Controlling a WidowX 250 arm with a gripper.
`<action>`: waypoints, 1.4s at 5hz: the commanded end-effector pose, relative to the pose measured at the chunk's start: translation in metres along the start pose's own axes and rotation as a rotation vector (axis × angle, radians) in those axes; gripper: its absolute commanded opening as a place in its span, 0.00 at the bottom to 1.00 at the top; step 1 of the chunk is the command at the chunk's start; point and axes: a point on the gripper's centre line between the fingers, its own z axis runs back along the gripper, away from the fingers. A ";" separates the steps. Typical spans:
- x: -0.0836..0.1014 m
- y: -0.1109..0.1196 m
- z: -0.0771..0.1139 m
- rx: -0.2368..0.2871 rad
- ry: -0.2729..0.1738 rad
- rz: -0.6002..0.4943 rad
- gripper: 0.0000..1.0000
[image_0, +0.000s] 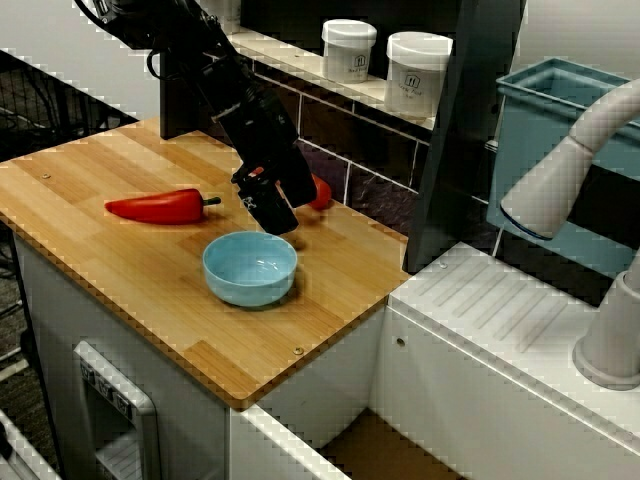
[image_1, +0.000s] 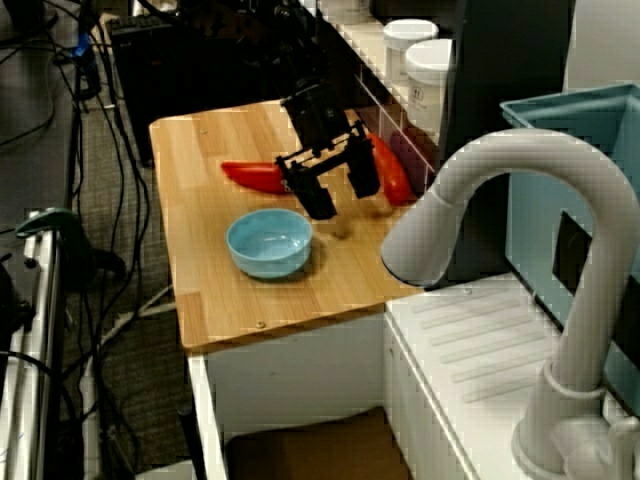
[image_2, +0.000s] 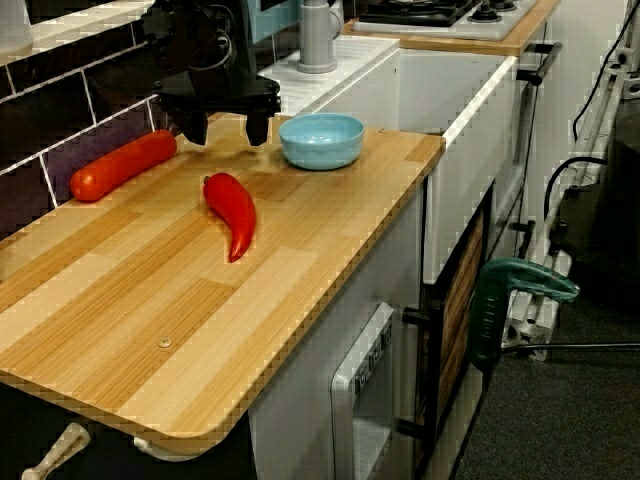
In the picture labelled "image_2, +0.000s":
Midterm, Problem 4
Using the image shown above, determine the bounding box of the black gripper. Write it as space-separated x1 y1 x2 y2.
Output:
151 63 283 148

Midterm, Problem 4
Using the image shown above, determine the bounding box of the red toy chili pepper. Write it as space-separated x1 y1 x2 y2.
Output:
201 171 258 264

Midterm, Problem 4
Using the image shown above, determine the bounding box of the light blue bowl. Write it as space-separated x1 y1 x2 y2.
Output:
277 112 365 172

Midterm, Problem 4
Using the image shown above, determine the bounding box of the orange-red toy sausage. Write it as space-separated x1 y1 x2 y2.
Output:
69 128 179 204

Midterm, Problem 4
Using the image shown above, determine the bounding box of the teal plastic bin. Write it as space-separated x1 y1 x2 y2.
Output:
249 0 303 46

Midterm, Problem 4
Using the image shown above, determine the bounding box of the grey curved faucet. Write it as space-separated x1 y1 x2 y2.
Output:
296 0 339 76

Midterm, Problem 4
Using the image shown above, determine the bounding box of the dark tiled backsplash with shelf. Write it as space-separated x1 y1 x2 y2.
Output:
0 0 242 242

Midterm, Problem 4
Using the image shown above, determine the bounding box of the white toy kitchen cabinet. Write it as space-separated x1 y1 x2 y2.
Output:
248 33 557 480

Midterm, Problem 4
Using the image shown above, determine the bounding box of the toy stove top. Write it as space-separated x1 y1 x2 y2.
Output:
351 0 540 43

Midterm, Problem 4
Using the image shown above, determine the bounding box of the grey toy dishwasher door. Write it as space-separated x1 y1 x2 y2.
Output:
329 300 398 480

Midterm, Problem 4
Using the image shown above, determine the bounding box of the wood slat cabinet door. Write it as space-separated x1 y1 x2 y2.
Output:
435 209 487 430

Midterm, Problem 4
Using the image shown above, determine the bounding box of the cream rounded hook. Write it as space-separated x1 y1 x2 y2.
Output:
131 434 229 463

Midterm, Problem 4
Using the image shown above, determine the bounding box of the cream peg hook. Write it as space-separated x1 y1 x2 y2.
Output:
21 421 93 480

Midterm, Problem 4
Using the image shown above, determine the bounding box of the black bulky equipment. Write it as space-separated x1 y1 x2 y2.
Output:
548 97 640 302

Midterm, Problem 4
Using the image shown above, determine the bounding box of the black metal rod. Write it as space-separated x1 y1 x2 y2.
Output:
499 340 640 355

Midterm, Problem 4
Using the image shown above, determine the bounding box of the short black door handle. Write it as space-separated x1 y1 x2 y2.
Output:
509 219 538 261

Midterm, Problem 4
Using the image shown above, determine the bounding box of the black cabinet door handle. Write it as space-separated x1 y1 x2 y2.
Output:
396 301 445 444

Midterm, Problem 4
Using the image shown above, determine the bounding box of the black oven door handle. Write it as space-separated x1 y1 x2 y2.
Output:
515 41 564 88

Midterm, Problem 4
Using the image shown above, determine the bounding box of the thin black cable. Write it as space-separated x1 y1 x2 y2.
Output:
571 0 640 142

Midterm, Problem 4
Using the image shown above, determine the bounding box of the thick black looped cable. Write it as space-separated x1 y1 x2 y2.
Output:
543 155 610 202

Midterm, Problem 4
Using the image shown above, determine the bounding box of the aluminium frame rail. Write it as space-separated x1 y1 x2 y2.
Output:
499 46 633 363

